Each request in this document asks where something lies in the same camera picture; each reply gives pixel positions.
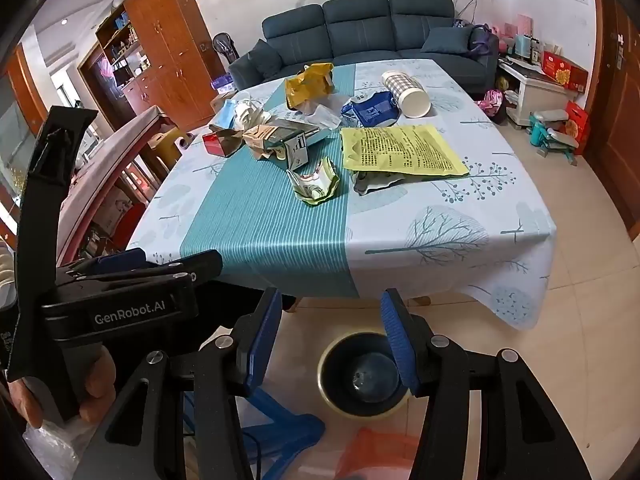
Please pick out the green crumpled wrapper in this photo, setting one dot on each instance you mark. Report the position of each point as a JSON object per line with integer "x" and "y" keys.
{"x": 315, "y": 185}

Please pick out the wooden door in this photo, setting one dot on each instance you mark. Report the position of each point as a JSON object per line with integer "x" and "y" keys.
{"x": 615, "y": 110}

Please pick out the white low cabinet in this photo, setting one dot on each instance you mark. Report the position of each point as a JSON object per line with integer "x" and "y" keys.
{"x": 537, "y": 92}

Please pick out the reddish wooden chair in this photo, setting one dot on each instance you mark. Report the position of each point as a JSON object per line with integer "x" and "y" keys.
{"x": 95, "y": 175}

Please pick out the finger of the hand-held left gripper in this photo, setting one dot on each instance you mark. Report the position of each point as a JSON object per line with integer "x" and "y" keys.
{"x": 200, "y": 262}
{"x": 122, "y": 258}

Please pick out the blue face mask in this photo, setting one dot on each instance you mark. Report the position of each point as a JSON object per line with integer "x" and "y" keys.
{"x": 225, "y": 115}

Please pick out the teal child stool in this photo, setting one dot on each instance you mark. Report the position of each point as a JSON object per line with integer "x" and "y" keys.
{"x": 547, "y": 135}

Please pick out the green flattened carton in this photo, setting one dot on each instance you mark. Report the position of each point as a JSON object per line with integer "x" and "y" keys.
{"x": 287, "y": 132}

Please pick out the pink plastic stool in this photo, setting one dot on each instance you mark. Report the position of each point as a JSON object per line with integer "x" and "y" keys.
{"x": 375, "y": 455}

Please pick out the brown crumpled carton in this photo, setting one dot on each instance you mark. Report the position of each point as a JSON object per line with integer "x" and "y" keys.
{"x": 260, "y": 137}

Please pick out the blue crumpled packet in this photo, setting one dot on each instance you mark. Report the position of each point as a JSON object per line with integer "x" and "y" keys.
{"x": 372, "y": 110}

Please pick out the red gift bag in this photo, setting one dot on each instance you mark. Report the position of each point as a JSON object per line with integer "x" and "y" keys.
{"x": 577, "y": 120}

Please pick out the yellow plastic stool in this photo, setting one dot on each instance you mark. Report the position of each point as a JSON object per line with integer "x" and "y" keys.
{"x": 167, "y": 145}

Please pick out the patterned wrapper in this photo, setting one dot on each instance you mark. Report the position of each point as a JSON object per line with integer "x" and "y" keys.
{"x": 370, "y": 183}

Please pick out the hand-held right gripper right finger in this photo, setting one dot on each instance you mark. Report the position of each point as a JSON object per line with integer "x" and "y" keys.
{"x": 397, "y": 340}

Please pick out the teal container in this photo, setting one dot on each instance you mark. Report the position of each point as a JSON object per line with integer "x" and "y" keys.
{"x": 523, "y": 46}

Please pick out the person's left hand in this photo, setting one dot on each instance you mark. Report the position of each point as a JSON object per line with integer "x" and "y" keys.
{"x": 97, "y": 385}

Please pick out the checked paper cup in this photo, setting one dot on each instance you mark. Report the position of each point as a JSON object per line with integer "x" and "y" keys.
{"x": 405, "y": 92}

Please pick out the wooden cabinet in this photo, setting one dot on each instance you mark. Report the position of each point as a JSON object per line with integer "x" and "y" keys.
{"x": 160, "y": 25}

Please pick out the black standing fan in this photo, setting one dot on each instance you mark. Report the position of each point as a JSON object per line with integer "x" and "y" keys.
{"x": 224, "y": 46}

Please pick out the red gift box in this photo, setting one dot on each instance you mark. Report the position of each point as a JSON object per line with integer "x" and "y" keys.
{"x": 565, "y": 71}

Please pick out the dark blue bin cream rim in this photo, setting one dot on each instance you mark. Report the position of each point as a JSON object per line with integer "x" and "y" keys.
{"x": 360, "y": 375}

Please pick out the open cardboard box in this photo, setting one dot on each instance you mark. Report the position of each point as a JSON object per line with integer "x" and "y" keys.
{"x": 220, "y": 102}

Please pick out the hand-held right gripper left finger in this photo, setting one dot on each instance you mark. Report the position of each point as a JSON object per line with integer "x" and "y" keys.
{"x": 261, "y": 345}

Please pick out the yellow crumpled bag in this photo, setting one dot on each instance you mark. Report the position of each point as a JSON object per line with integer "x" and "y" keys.
{"x": 305, "y": 87}

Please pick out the pink floral item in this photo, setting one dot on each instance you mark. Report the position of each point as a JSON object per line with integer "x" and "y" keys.
{"x": 490, "y": 100}

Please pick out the crinkled clear plastic bag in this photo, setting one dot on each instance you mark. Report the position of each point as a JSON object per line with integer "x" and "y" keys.
{"x": 50, "y": 445}

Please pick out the yellow printed paper sheet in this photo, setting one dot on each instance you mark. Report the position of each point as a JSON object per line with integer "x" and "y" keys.
{"x": 400, "y": 152}

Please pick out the small red box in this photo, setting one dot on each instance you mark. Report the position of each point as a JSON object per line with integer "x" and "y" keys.
{"x": 212, "y": 144}

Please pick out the blue plastic stool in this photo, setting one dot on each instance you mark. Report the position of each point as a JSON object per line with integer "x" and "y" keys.
{"x": 280, "y": 425}

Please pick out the dark blue sofa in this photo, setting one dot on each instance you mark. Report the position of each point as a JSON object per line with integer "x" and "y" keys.
{"x": 350, "y": 25}

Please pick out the purple tissue pack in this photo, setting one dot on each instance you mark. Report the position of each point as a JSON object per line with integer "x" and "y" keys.
{"x": 222, "y": 81}

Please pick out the purple bag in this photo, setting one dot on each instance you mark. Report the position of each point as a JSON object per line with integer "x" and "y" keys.
{"x": 482, "y": 37}

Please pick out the dark blue cushion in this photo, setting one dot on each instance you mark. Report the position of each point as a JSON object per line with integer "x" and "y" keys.
{"x": 265, "y": 57}
{"x": 447, "y": 40}

